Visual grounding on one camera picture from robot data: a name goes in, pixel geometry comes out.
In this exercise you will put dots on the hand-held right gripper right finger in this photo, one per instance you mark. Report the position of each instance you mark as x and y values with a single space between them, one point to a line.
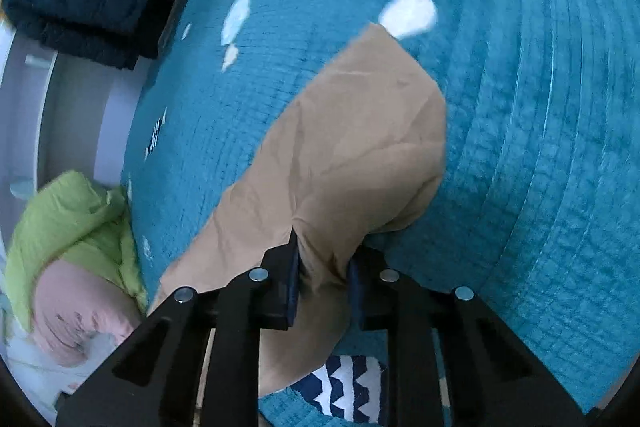
356 294

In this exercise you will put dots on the pink cloth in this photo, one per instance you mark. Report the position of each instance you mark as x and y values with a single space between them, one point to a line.
75 302

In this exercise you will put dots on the green cloth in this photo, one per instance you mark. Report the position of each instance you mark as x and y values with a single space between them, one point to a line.
70 217

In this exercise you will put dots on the teal printed blanket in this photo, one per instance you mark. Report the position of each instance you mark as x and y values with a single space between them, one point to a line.
515 107

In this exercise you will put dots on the tan garment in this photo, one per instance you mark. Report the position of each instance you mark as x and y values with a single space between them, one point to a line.
345 142

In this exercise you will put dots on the navy white zigzag cloth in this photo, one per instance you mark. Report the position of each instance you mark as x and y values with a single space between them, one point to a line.
350 387

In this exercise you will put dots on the white furniture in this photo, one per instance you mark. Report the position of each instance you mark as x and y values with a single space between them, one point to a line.
65 107

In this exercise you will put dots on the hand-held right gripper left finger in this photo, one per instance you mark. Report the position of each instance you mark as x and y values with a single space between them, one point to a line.
293 279

